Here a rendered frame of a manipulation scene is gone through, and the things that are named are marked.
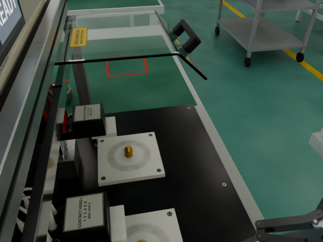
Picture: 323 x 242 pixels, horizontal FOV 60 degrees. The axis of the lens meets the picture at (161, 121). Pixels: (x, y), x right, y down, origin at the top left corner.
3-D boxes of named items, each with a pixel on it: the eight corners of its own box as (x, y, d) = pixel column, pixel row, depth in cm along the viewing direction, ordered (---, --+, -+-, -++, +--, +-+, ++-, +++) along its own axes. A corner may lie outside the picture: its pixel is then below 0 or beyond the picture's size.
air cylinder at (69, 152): (80, 153, 70) (76, 137, 67) (79, 176, 64) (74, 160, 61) (59, 156, 69) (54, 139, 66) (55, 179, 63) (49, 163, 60)
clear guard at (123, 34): (177, 33, 71) (178, 9, 67) (207, 80, 52) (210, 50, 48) (42, 42, 66) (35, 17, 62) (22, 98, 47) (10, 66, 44)
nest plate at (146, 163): (154, 135, 76) (154, 131, 75) (165, 176, 64) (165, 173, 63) (97, 141, 73) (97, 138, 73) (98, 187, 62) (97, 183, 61)
